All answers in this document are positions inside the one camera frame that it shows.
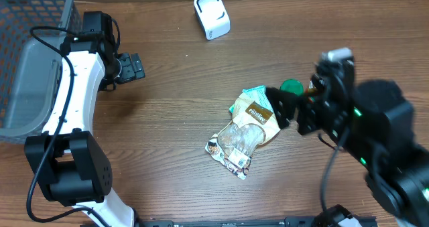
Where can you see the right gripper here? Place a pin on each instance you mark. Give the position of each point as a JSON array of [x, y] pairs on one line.
[[283, 110]]

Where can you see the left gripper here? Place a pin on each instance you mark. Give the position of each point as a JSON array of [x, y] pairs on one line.
[[130, 71]]

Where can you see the green lid seasoning jar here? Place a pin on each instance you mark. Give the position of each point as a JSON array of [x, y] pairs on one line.
[[292, 86]]

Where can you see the teal tissue pack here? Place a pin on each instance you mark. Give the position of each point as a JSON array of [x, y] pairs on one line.
[[253, 101]]

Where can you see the yellow dish soap bottle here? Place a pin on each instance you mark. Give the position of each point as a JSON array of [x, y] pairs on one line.
[[311, 90]]

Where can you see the brown white snack bag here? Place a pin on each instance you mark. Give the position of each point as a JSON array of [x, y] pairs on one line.
[[234, 145]]

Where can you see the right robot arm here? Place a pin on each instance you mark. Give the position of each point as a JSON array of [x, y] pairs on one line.
[[372, 121]]

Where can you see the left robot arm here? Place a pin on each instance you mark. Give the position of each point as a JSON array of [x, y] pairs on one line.
[[71, 171]]

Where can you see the white barcode scanner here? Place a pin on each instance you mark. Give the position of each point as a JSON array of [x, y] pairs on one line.
[[213, 18]]

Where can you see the grey plastic shopping basket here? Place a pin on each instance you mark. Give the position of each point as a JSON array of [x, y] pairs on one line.
[[30, 69]]

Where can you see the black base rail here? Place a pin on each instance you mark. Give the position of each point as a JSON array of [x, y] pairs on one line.
[[296, 221]]

